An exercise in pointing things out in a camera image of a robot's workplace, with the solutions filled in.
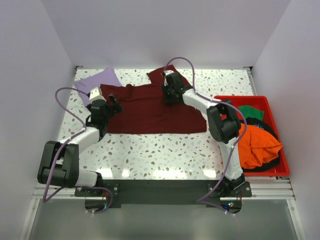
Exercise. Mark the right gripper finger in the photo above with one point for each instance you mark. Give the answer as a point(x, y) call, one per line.
point(168, 99)
point(164, 89)

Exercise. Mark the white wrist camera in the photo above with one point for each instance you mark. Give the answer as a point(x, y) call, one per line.
point(96, 94)
point(167, 72)

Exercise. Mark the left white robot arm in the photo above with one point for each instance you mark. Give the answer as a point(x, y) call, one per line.
point(59, 165)

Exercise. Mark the green t shirt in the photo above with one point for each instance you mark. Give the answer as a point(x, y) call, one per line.
point(251, 112)

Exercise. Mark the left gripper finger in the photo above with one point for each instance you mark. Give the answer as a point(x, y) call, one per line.
point(116, 109)
point(113, 99)

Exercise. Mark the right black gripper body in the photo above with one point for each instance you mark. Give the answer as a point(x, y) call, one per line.
point(170, 90)

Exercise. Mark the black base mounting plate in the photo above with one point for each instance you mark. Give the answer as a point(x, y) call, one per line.
point(145, 192)

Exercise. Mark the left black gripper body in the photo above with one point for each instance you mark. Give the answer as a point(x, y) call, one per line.
point(109, 113)

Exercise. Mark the folded lilac t shirt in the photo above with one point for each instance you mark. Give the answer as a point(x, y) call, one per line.
point(105, 77)

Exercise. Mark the black t shirt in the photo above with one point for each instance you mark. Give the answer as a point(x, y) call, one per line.
point(263, 126)

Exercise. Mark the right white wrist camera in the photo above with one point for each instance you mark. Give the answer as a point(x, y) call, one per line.
point(167, 72)

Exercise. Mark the maroon t shirt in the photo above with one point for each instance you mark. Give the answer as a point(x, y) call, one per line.
point(145, 112)

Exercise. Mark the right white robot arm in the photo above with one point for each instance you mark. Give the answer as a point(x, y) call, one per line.
point(223, 123)

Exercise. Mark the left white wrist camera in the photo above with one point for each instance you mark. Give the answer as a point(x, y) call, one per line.
point(96, 94)

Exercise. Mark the orange t shirt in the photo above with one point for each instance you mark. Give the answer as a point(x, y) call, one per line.
point(258, 149)

